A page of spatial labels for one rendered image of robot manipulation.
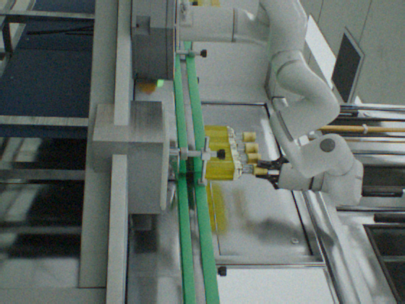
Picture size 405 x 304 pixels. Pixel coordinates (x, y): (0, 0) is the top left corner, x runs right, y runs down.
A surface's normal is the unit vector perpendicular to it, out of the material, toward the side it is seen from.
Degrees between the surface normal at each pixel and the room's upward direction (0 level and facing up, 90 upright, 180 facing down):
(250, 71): 90
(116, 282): 90
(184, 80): 90
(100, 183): 90
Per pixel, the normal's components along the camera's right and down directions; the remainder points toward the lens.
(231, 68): 0.08, 0.61
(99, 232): 0.11, -0.37
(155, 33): 0.02, 0.93
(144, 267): 0.09, -0.79
